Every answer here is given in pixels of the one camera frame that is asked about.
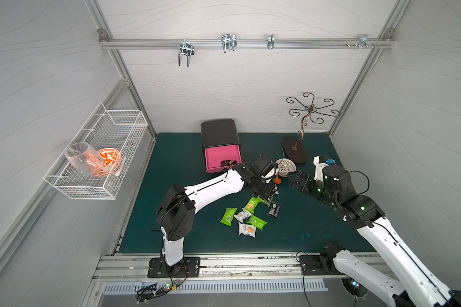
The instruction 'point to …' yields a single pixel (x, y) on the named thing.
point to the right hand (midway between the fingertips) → (296, 176)
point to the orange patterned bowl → (112, 160)
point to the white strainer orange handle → (285, 166)
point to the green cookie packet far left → (228, 216)
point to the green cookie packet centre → (251, 204)
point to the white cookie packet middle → (242, 215)
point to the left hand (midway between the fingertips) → (270, 192)
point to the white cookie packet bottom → (247, 229)
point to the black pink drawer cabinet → (220, 141)
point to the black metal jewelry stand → (291, 145)
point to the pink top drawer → (213, 157)
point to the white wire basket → (120, 129)
